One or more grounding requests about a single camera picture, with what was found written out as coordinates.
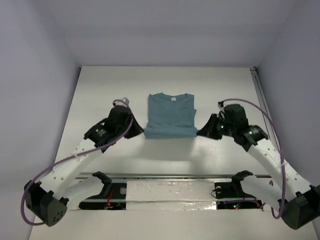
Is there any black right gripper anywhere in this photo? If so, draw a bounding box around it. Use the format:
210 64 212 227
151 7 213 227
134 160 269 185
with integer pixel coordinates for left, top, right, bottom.
197 112 236 140

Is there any teal blue t-shirt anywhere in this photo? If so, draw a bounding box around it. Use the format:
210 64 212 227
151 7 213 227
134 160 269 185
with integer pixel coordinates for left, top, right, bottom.
144 92 197 140

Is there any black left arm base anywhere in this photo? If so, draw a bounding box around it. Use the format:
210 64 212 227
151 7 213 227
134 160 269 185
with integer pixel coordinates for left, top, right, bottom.
79 171 127 211

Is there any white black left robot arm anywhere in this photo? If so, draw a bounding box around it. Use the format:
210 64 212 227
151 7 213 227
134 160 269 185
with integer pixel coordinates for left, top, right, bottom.
20 99 144 227

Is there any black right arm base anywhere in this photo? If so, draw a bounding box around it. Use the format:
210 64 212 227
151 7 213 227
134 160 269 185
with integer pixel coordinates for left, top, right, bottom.
210 170 264 210

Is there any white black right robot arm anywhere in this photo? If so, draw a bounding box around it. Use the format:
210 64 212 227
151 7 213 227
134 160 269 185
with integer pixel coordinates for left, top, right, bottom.
197 101 320 230

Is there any white foam front panel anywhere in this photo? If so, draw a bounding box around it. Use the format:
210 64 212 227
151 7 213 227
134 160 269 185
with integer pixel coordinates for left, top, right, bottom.
125 180 217 211

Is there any aluminium front table rail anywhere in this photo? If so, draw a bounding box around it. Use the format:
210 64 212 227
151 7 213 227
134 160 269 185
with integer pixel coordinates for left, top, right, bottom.
74 171 273 181

